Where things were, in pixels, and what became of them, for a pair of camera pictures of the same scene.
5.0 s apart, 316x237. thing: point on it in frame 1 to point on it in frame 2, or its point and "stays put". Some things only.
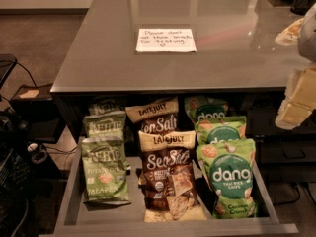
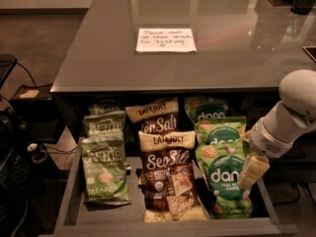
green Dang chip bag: x=204 y=107 stays put
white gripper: x=308 y=37 to x=267 y=139
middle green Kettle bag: x=107 y=124 stays put
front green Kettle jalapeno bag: x=105 y=171 stays put
